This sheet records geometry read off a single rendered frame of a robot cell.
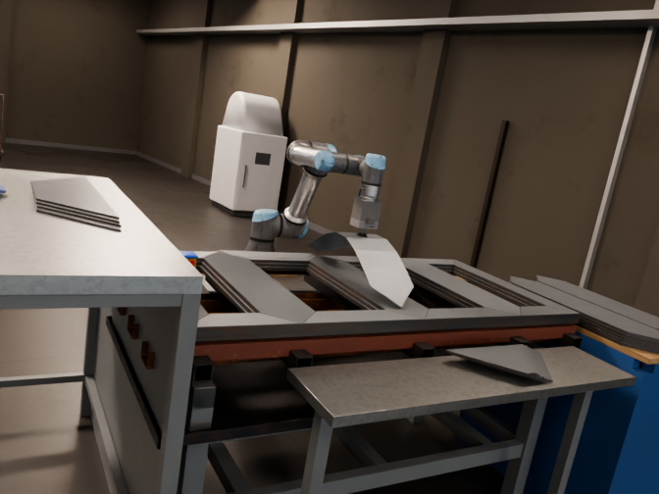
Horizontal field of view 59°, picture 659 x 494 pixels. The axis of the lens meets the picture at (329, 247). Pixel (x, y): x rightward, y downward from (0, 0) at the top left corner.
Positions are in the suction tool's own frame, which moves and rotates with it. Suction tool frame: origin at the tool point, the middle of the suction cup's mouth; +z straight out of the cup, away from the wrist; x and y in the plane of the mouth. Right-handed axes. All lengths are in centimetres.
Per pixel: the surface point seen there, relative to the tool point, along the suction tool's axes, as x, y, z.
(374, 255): -13.5, -2.5, 2.5
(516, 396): -74, 13, 27
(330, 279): 3.0, -8.2, 17.2
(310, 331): -41, -40, 18
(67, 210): -4, -102, -5
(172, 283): -59, -87, -2
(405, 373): -57, -15, 26
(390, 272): -20.9, 0.5, 6.6
